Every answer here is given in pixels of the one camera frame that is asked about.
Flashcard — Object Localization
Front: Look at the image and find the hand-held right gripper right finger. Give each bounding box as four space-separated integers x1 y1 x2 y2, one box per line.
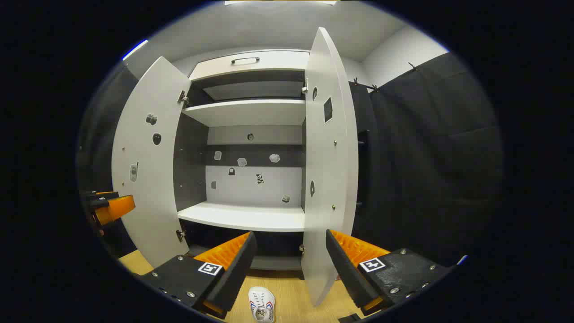
326 229 453 317

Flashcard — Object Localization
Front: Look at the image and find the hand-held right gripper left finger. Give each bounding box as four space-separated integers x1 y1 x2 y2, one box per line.
137 231 258 320

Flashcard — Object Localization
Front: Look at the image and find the white shoe cabinet door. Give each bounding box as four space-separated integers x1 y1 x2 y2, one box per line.
111 56 192 268
300 27 359 307

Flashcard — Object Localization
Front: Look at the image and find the white striped shoe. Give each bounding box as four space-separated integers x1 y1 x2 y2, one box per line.
248 286 276 323

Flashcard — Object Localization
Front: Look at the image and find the white cabinet shelf board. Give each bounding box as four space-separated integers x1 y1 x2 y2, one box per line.
182 100 307 127
177 201 306 232

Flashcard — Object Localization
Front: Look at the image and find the white cabinet drawer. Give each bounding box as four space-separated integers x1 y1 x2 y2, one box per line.
189 49 310 82

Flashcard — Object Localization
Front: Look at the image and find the ceiling light strip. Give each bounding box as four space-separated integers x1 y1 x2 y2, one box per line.
122 39 148 61

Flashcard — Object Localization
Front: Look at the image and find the ceiling light panel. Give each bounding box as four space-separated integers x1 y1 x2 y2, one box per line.
224 0 337 6

